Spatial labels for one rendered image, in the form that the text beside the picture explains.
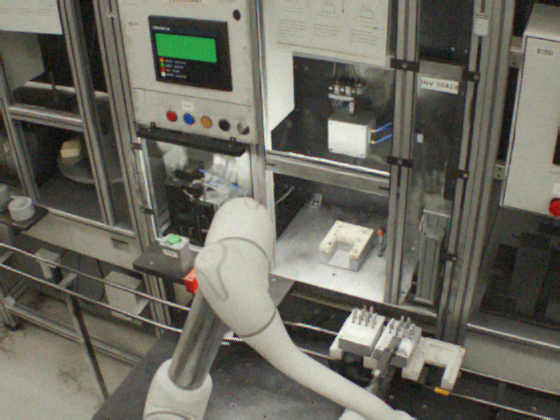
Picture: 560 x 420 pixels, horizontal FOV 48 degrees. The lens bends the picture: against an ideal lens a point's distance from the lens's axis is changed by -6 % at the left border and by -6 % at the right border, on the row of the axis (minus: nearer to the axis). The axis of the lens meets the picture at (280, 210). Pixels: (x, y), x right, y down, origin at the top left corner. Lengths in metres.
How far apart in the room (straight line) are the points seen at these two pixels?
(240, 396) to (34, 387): 1.39
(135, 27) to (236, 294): 0.94
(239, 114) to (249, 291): 0.70
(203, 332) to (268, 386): 0.56
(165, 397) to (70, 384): 1.45
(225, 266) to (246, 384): 0.90
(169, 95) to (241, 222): 0.68
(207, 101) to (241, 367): 0.85
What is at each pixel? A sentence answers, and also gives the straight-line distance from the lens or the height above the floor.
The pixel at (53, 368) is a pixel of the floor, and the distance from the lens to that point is 3.26.
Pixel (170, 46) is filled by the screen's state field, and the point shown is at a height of 1.65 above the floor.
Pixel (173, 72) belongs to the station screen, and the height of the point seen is 1.57.
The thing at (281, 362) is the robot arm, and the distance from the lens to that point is 1.40.
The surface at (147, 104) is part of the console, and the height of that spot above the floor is 1.44.
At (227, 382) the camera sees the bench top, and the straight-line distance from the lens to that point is 2.10.
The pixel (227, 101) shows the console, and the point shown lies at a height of 1.50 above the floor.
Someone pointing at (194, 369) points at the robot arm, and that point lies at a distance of 1.67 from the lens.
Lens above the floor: 2.26
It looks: 34 degrees down
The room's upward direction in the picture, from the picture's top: 3 degrees counter-clockwise
